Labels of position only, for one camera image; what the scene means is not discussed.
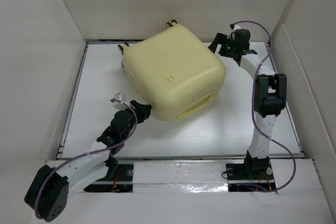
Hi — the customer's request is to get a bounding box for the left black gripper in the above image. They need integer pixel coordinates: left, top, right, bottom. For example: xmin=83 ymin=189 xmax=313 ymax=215
xmin=120 ymin=101 xmax=151 ymax=141

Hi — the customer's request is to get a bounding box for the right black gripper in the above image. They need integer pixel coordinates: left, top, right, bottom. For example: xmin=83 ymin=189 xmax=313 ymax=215
xmin=205 ymin=33 xmax=236 ymax=58

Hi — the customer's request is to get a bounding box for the yellow hard-shell suitcase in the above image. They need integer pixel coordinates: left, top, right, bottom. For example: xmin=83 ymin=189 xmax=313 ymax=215
xmin=118 ymin=19 xmax=226 ymax=120

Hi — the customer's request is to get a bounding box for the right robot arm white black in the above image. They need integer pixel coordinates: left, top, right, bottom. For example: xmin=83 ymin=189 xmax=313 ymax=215
xmin=208 ymin=28 xmax=287 ymax=178

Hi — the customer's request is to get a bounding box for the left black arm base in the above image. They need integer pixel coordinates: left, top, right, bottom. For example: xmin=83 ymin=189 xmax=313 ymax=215
xmin=84 ymin=159 xmax=134 ymax=193

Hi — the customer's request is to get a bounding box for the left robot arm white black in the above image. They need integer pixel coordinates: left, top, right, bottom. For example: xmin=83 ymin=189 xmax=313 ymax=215
xmin=24 ymin=98 xmax=152 ymax=222

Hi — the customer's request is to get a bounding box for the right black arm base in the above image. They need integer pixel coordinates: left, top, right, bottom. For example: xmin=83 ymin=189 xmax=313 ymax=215
xmin=221 ymin=163 xmax=276 ymax=192

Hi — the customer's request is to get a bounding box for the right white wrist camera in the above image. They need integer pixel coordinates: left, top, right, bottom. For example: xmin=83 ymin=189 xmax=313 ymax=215
xmin=228 ymin=24 xmax=241 ymax=40

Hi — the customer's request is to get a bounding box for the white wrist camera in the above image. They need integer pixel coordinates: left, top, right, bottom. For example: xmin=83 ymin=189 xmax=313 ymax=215
xmin=110 ymin=92 xmax=126 ymax=104
xmin=228 ymin=24 xmax=241 ymax=40

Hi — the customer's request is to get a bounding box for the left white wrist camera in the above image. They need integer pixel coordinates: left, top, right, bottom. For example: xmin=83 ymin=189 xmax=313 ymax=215
xmin=110 ymin=92 xmax=126 ymax=104

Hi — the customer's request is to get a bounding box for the silver aluminium rail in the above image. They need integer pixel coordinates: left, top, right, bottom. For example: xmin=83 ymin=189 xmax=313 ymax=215
xmin=52 ymin=155 xmax=305 ymax=162

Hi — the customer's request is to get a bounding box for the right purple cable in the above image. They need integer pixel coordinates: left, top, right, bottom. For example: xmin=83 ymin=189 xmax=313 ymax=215
xmin=230 ymin=20 xmax=297 ymax=192

